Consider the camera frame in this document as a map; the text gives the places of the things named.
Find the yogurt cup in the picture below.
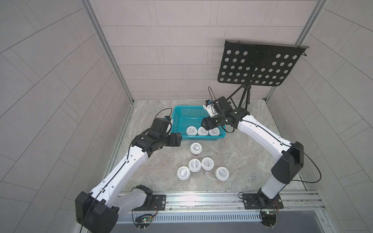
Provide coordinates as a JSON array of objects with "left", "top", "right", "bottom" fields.
[
  {"left": 215, "top": 167, "right": 230, "bottom": 182},
  {"left": 188, "top": 159, "right": 202, "bottom": 173},
  {"left": 177, "top": 166, "right": 191, "bottom": 181},
  {"left": 201, "top": 157, "right": 214, "bottom": 171},
  {"left": 190, "top": 142, "right": 203, "bottom": 156},
  {"left": 186, "top": 126, "right": 198, "bottom": 136},
  {"left": 198, "top": 127, "right": 209, "bottom": 136},
  {"left": 208, "top": 128, "right": 220, "bottom": 136}
]

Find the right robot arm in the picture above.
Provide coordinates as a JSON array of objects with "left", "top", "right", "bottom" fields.
[{"left": 201, "top": 104, "right": 305, "bottom": 207}]

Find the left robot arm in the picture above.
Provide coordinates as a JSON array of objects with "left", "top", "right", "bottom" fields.
[{"left": 75, "top": 129, "right": 182, "bottom": 233}]

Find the teal plastic basket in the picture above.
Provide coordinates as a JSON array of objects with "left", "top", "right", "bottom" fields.
[{"left": 171, "top": 105, "right": 226, "bottom": 141}]

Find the black perforated music stand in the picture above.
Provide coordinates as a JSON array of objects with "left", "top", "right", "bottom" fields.
[{"left": 218, "top": 40, "right": 309, "bottom": 109}]

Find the left circuit board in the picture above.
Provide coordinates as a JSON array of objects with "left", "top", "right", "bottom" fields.
[{"left": 134, "top": 214, "right": 153, "bottom": 231}]

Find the circuit board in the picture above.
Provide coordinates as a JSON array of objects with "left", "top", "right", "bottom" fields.
[
  {"left": 260, "top": 211, "right": 277, "bottom": 228},
  {"left": 134, "top": 214, "right": 153, "bottom": 231}
]

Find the right circuit board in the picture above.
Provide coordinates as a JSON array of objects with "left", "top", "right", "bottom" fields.
[{"left": 260, "top": 211, "right": 277, "bottom": 228}]

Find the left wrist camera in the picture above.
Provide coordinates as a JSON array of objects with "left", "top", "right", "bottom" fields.
[{"left": 150, "top": 116, "right": 172, "bottom": 135}]

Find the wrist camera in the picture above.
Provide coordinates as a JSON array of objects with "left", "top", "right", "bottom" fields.
[
  {"left": 203, "top": 97, "right": 233, "bottom": 117},
  {"left": 150, "top": 116, "right": 172, "bottom": 135}
]

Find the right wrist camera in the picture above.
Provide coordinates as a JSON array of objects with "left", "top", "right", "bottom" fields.
[{"left": 203, "top": 97, "right": 233, "bottom": 117}]

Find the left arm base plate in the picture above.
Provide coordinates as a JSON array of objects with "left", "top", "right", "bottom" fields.
[{"left": 134, "top": 195, "right": 167, "bottom": 212}]

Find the aluminium mounting rail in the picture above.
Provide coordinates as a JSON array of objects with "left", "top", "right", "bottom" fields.
[{"left": 119, "top": 190, "right": 324, "bottom": 216}]

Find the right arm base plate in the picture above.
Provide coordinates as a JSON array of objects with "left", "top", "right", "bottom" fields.
[{"left": 238, "top": 192, "right": 284, "bottom": 210}]

